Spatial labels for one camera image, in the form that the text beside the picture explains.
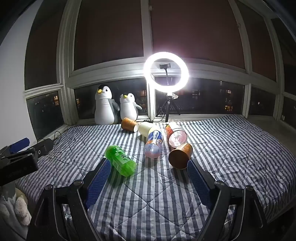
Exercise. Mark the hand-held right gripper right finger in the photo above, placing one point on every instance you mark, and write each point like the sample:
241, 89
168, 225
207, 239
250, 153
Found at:
198, 182

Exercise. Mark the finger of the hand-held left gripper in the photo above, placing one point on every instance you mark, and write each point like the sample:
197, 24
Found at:
19, 144
42, 147

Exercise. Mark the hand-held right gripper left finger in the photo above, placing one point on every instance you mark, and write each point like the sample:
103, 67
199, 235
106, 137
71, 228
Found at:
100, 179

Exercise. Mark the large brown paper cup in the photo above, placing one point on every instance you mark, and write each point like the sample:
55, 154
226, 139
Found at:
180, 155

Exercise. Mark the red printed cup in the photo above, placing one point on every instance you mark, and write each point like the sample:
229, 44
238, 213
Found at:
176, 136

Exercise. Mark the blue printed cup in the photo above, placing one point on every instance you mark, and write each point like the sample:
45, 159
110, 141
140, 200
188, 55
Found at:
153, 144

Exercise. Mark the small brown paper cup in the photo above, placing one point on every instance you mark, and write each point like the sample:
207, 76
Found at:
129, 124

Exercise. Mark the white paper cup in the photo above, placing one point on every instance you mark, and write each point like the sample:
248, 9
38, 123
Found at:
146, 129

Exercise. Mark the green plastic bottle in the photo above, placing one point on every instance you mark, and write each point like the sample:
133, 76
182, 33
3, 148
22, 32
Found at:
120, 160

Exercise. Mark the pink fluffy plush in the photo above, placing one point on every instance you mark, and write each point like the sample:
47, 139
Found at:
22, 207

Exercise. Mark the striped quilted blanket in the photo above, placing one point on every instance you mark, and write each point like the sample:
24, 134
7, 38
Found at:
150, 199

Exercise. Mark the large penguin plush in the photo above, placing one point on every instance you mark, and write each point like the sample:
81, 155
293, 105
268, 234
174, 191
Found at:
104, 106

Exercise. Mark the small penguin plush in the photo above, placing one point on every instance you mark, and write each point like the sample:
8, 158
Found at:
128, 107

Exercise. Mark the black tripod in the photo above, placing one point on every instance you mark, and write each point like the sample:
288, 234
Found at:
168, 107

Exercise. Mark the black phone holder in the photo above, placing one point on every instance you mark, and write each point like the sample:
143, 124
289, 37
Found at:
165, 66

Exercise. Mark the white window frame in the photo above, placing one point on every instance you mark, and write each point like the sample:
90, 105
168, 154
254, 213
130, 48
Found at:
148, 34

